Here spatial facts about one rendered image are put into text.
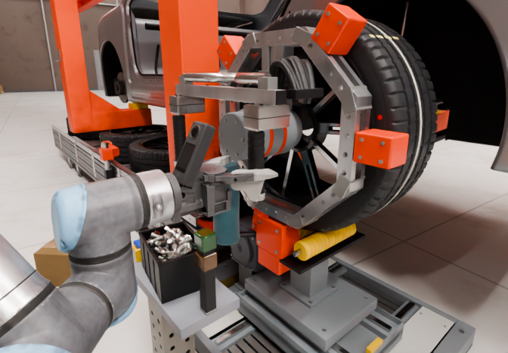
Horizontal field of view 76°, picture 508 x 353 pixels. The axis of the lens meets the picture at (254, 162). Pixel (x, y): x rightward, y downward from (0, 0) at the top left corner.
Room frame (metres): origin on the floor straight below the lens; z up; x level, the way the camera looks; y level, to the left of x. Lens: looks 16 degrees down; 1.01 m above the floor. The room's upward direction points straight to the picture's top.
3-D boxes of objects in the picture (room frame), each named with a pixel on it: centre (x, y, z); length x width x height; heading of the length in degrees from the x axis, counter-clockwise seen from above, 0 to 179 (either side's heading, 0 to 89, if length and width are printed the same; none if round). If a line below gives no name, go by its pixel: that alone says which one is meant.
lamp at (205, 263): (0.67, 0.11, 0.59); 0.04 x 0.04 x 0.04; 40
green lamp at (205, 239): (0.67, 0.11, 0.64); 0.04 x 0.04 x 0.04; 40
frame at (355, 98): (0.95, -0.08, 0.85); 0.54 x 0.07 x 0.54; 40
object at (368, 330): (1.03, -0.23, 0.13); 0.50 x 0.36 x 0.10; 40
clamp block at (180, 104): (0.94, 0.19, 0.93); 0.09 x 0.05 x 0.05; 130
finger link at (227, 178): (0.57, 0.04, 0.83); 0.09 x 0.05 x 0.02; 94
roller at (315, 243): (0.92, -0.23, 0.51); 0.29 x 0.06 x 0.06; 130
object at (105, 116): (2.99, 1.22, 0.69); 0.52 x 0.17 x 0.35; 130
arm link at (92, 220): (0.46, 0.24, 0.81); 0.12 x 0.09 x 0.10; 130
